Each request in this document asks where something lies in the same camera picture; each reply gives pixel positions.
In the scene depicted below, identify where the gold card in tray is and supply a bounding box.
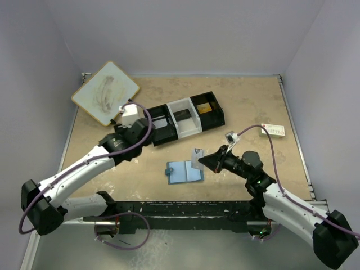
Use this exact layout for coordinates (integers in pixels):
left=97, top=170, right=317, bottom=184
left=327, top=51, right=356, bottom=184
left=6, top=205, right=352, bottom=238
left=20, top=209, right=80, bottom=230
left=196, top=102, right=213, bottom=114

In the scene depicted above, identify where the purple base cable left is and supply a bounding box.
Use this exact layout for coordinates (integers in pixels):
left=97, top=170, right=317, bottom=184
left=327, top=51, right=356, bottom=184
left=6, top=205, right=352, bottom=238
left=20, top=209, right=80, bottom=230
left=94, top=211, right=150, bottom=250

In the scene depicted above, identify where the black and white tray organizer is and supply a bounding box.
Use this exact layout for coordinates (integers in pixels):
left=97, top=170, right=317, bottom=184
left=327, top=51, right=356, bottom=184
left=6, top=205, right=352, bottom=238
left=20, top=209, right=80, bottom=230
left=148, top=91, right=225, bottom=146

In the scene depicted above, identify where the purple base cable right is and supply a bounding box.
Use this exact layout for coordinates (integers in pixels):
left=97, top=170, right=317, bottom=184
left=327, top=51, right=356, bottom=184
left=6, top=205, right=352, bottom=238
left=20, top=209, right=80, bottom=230
left=251, top=223, right=282, bottom=242

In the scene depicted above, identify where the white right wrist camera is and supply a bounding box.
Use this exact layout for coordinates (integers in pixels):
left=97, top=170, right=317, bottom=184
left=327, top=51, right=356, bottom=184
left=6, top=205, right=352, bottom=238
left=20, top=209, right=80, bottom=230
left=225, top=131, right=240, bottom=145

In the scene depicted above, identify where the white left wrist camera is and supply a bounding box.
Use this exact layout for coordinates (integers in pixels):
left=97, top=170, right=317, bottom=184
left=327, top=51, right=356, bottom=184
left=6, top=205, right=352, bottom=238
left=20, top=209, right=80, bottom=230
left=119, top=103, right=141, bottom=128

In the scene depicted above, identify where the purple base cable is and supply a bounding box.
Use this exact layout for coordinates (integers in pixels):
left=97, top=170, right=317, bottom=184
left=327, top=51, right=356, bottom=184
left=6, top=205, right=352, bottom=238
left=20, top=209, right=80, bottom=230
left=251, top=223, right=282, bottom=242
left=94, top=211, right=150, bottom=250

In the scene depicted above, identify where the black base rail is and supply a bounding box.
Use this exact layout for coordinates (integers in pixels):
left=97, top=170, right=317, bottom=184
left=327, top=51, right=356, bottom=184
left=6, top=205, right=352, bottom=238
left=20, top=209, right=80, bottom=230
left=84, top=199, right=269, bottom=234

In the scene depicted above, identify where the black card in tray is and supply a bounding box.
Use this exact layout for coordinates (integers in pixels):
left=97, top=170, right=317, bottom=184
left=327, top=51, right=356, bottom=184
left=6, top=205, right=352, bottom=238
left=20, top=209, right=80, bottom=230
left=173, top=109, right=192, bottom=122

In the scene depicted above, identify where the yellow-framed whiteboard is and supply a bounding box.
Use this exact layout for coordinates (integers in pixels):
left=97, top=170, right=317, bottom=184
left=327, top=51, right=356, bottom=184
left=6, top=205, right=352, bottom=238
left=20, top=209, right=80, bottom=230
left=71, top=61, right=140, bottom=127

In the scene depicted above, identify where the black whiteboard stand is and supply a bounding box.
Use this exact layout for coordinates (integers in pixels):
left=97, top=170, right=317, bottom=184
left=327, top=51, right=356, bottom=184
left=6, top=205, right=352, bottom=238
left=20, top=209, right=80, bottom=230
left=110, top=99, right=133, bottom=125

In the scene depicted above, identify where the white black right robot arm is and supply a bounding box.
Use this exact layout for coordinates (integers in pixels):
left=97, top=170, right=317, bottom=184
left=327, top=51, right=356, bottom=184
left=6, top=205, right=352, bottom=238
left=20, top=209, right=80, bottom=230
left=199, top=145, right=359, bottom=269

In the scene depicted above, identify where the small white card box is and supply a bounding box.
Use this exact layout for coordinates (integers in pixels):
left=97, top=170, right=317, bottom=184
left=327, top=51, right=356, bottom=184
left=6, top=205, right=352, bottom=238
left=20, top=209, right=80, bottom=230
left=261, top=123, right=285, bottom=138

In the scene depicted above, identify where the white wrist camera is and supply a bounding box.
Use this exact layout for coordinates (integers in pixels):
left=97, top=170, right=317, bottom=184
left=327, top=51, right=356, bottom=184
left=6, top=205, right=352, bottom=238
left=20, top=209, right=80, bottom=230
left=119, top=103, right=141, bottom=128
left=225, top=131, right=240, bottom=145

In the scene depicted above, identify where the blue leather card holder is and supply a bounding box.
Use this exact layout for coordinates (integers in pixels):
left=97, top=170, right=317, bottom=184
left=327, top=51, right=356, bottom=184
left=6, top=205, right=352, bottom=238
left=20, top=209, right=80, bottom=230
left=165, top=160, right=204, bottom=185

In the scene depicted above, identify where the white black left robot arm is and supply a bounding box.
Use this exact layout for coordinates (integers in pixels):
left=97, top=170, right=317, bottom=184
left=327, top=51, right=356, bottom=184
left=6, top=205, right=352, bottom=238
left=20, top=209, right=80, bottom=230
left=21, top=118, right=155, bottom=235

